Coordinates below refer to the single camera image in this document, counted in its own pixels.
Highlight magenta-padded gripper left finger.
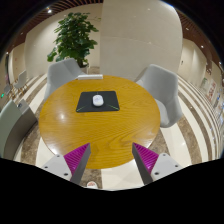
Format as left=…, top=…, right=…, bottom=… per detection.
left=41, top=143, right=92, bottom=186

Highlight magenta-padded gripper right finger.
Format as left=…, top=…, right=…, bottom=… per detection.
left=131, top=142, right=184, bottom=186

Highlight white cartoon-print computer mouse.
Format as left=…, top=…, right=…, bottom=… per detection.
left=92, top=94, right=105, bottom=108

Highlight black mouse pad green lines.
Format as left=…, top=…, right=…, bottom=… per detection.
left=75, top=90, right=121, bottom=114

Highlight grey shell chair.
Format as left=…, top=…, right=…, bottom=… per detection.
left=43, top=58, right=86, bottom=101
left=134, top=63, right=184, bottom=129

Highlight grey-green upholstered chair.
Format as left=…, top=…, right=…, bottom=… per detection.
left=0, top=99, right=38, bottom=160

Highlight white power strip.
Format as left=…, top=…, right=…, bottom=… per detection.
left=77, top=73, right=104, bottom=81

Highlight small white chair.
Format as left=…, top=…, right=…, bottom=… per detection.
left=13, top=69, right=29, bottom=91

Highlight green potted plant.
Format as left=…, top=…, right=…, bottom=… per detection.
left=46, top=11, right=100, bottom=69

